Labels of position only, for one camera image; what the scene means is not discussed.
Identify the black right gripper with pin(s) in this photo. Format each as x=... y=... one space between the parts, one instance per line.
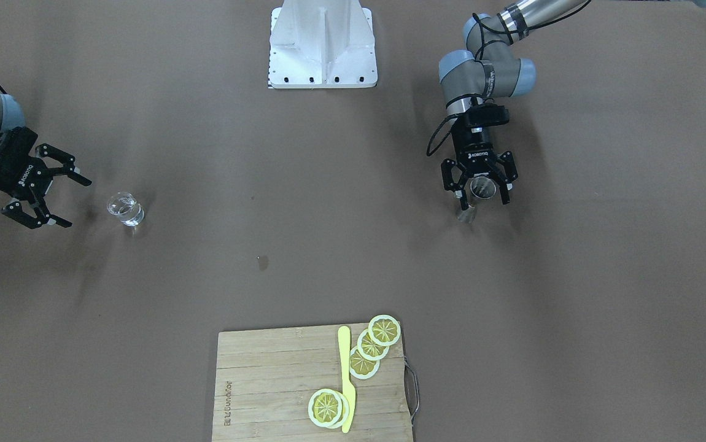
x=14 y=167

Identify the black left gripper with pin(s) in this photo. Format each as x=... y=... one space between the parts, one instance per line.
x=474 y=153

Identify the steel jigger measuring cup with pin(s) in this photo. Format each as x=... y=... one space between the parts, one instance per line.
x=475 y=191

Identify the clear glass beaker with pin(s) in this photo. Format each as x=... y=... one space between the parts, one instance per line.
x=124 y=207

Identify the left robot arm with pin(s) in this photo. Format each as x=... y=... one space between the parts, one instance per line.
x=471 y=80

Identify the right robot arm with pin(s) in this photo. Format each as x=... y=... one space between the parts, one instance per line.
x=11 y=116

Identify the white pillar base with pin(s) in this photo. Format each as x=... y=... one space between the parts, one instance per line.
x=322 y=45

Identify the yellow plastic knife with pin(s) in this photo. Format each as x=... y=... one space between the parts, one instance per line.
x=348 y=389

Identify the wooden cutting board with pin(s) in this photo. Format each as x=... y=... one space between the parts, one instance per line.
x=264 y=380

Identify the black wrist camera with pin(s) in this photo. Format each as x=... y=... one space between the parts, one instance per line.
x=486 y=115

